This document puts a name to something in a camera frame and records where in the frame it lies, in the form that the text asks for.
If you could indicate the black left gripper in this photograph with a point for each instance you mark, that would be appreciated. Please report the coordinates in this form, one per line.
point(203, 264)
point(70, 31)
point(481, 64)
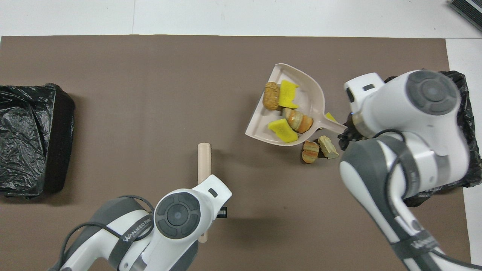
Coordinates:
point(223, 212)

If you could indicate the brown bread roll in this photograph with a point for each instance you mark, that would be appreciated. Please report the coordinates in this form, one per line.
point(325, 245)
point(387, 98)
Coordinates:
point(271, 96)

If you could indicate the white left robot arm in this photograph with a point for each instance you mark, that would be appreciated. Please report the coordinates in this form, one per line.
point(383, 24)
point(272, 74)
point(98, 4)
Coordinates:
point(177, 216)

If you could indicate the open bin with black bag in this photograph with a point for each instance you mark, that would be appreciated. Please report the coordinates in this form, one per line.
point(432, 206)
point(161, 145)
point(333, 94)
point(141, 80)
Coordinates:
point(475, 150)

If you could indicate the boxy bin with black bag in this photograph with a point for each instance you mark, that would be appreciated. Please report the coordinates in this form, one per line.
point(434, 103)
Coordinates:
point(30, 139)

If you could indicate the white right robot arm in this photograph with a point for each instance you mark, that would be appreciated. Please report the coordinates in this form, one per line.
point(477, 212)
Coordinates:
point(414, 124)

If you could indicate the pale torn bread piece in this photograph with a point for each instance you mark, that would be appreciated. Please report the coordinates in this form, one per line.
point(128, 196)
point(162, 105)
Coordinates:
point(327, 147)

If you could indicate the grey ribbed block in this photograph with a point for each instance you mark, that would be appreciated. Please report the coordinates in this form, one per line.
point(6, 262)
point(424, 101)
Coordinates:
point(469, 11)

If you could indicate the striped croissant piece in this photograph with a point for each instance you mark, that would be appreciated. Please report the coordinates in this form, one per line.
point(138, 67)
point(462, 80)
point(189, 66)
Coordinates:
point(310, 151)
point(298, 120)

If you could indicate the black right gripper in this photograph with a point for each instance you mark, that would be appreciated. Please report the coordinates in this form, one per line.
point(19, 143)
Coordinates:
point(352, 135)

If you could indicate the brown table mat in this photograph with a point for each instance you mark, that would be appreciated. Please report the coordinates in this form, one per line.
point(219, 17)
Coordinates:
point(113, 113)

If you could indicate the beige hand brush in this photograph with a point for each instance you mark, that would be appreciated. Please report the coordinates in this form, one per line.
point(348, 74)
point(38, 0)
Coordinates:
point(204, 162)

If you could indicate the yellow sponge piece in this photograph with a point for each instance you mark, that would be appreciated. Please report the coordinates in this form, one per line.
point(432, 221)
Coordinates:
point(288, 94)
point(330, 117)
point(283, 130)

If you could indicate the beige plastic dustpan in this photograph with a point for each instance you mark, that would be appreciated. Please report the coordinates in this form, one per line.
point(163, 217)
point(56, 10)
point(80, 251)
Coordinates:
point(308, 98)

